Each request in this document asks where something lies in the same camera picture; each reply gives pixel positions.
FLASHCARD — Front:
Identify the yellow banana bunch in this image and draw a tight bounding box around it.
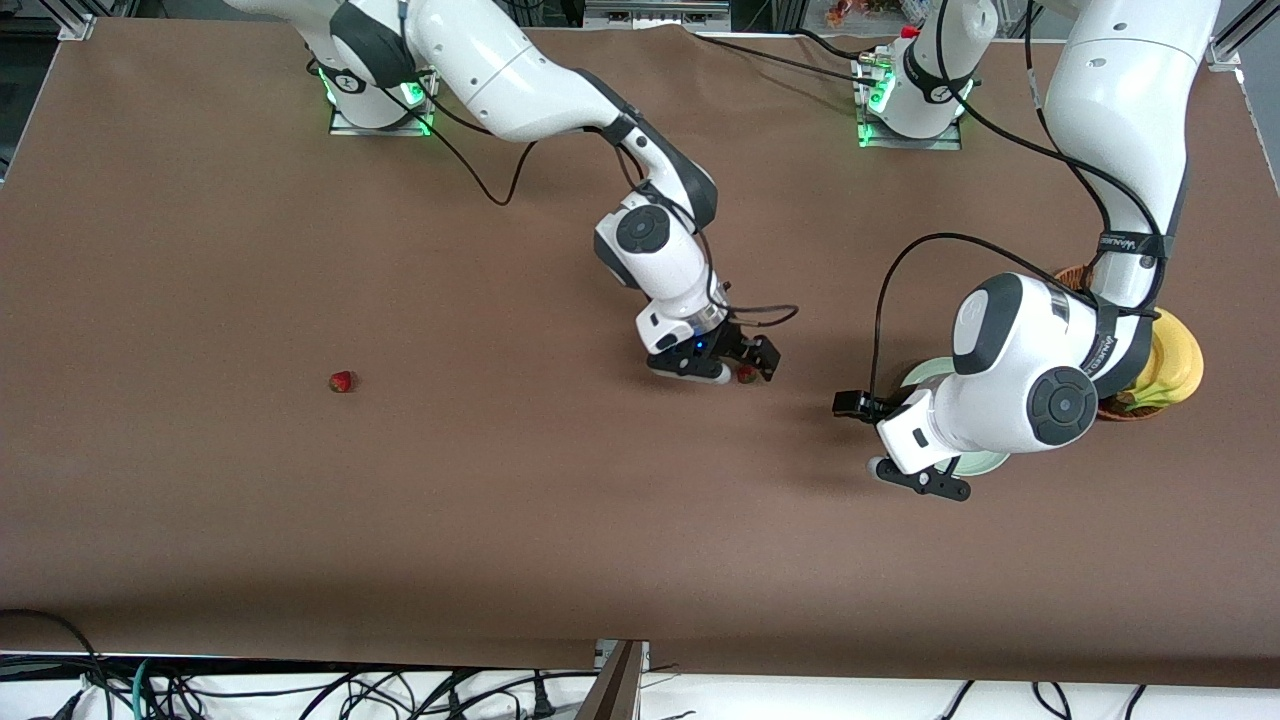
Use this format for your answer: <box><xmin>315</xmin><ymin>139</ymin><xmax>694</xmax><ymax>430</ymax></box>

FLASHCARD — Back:
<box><xmin>1120</xmin><ymin>308</ymin><xmax>1205</xmax><ymax>413</ymax></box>

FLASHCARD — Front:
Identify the grey metal post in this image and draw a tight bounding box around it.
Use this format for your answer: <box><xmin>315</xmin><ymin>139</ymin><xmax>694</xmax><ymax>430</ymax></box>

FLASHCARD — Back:
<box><xmin>575</xmin><ymin>640</ymin><xmax>651</xmax><ymax>720</ymax></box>

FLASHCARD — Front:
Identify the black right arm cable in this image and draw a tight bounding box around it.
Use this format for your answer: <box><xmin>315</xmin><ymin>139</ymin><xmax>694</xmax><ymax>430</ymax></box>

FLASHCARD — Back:
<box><xmin>385</xmin><ymin>70</ymin><xmax>800</xmax><ymax>331</ymax></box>

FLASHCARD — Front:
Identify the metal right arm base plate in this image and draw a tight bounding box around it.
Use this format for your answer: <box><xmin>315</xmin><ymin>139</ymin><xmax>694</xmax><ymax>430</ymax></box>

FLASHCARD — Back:
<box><xmin>328</xmin><ymin>65</ymin><xmax>438</xmax><ymax>136</ymax></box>

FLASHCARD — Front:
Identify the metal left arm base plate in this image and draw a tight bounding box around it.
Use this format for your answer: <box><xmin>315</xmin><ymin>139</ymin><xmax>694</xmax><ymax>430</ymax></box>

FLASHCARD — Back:
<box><xmin>853</xmin><ymin>55</ymin><xmax>963</xmax><ymax>151</ymax></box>

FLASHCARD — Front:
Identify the black looped floor cable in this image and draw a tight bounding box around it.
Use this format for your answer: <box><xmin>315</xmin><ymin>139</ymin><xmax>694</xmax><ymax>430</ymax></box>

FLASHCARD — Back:
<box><xmin>0</xmin><ymin>608</ymin><xmax>113</xmax><ymax>720</ymax></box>

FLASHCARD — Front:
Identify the grey metal bracket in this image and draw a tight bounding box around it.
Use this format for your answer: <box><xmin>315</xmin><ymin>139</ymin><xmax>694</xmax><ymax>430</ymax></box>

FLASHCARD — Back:
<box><xmin>583</xmin><ymin>0</ymin><xmax>732</xmax><ymax>31</ymax></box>

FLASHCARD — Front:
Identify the brown table cover sheet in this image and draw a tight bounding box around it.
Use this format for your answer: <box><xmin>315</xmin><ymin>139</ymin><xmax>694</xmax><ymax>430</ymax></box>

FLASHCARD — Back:
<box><xmin>0</xmin><ymin>18</ymin><xmax>1280</xmax><ymax>691</ymax></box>

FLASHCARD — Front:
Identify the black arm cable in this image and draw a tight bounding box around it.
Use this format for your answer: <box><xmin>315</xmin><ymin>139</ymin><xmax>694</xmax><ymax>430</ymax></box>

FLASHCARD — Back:
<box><xmin>385</xmin><ymin>70</ymin><xmax>800</xmax><ymax>331</ymax></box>
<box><xmin>872</xmin><ymin>0</ymin><xmax>1171</xmax><ymax>406</ymax></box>

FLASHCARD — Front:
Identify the brown wicker basket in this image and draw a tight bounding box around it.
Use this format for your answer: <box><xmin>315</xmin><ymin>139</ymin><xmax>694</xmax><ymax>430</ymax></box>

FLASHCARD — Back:
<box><xmin>1055</xmin><ymin>265</ymin><xmax>1163</xmax><ymax>422</ymax></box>

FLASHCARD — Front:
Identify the light green round plate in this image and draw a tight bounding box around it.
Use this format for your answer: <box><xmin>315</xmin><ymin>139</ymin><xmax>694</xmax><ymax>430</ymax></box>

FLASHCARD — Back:
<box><xmin>898</xmin><ymin>357</ymin><xmax>1013</xmax><ymax>477</ymax></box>

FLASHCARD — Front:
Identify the short black table cable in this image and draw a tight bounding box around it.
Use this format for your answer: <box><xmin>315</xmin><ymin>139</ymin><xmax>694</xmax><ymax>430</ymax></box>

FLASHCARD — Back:
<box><xmin>790</xmin><ymin>28</ymin><xmax>873</xmax><ymax>59</ymax></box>

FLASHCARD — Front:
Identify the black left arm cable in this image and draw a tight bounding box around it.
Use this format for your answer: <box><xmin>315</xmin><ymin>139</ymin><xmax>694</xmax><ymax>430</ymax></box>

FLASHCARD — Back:
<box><xmin>872</xmin><ymin>0</ymin><xmax>1171</xmax><ymax>406</ymax></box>

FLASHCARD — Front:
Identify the long black table cable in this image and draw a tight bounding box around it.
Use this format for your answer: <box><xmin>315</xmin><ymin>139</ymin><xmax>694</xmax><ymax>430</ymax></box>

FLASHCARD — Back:
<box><xmin>685</xmin><ymin>25</ymin><xmax>883</xmax><ymax>89</ymax></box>

